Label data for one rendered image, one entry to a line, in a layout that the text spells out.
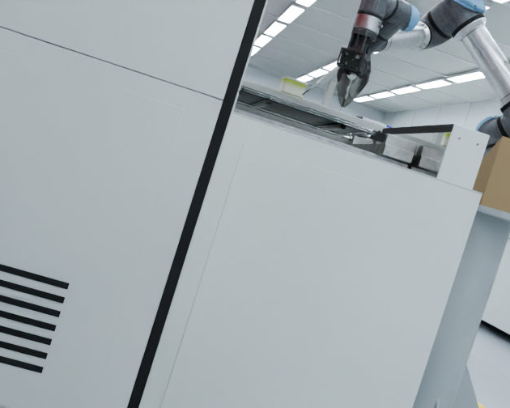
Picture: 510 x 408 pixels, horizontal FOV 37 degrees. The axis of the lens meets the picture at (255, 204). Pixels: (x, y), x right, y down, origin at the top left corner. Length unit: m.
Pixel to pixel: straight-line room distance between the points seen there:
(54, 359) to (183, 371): 0.34
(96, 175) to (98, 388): 0.41
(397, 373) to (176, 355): 0.51
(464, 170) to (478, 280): 0.62
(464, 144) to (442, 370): 0.83
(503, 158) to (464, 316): 0.49
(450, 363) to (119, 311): 1.25
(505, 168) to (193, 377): 1.15
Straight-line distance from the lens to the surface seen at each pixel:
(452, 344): 2.42
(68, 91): 1.46
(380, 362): 1.80
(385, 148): 1.98
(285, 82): 2.43
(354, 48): 2.12
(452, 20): 2.57
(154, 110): 1.45
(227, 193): 1.66
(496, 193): 2.35
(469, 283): 2.40
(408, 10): 2.25
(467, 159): 1.87
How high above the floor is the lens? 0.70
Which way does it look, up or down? 2 degrees down
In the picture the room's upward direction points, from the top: 18 degrees clockwise
